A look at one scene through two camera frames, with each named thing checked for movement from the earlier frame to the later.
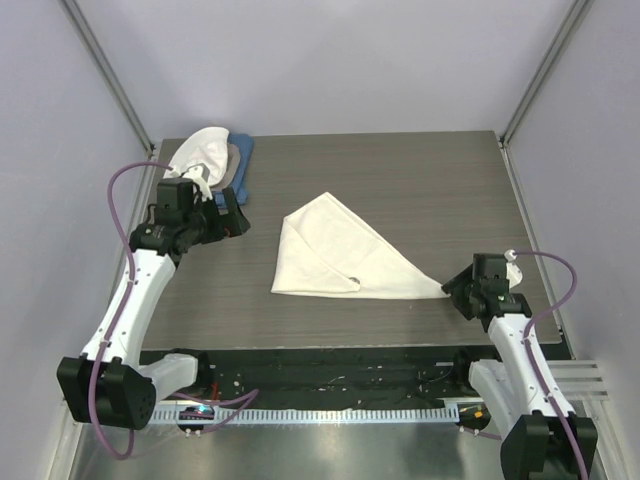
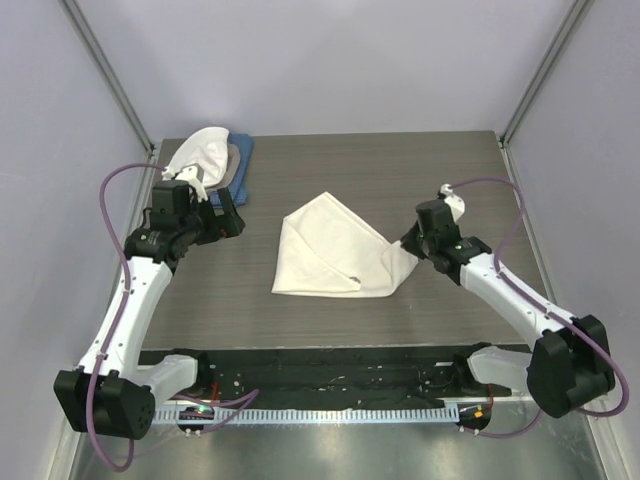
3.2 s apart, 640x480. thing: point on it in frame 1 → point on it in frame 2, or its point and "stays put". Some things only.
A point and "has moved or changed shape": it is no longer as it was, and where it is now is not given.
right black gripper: [455, 287] → [410, 243]
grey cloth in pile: [234, 158] stays put
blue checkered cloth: [245, 143] stays put
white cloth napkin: [326, 248] has moved or changed shape
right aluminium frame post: [579, 9] stays put
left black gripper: [227, 225] stays put
